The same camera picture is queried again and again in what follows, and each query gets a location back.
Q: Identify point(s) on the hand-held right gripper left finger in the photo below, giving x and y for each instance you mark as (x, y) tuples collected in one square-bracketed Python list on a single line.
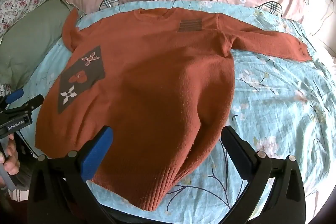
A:
[(97, 154)]

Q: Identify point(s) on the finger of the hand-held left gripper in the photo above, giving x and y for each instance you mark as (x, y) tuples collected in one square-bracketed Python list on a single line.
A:
[(34, 103), (15, 95)]

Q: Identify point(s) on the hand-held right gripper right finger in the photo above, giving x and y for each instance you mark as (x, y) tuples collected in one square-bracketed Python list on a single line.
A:
[(240, 154)]

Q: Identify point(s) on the orange knit sweater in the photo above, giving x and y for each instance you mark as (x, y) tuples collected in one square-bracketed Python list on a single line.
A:
[(147, 98)]

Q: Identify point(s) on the person's left hand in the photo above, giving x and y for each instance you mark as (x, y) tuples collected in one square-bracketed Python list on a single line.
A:
[(11, 161)]

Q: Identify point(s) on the light blue floral bed sheet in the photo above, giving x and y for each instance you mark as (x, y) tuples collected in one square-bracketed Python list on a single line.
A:
[(275, 108)]

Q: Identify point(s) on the green pillow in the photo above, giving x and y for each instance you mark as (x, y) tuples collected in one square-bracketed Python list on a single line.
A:
[(29, 37)]

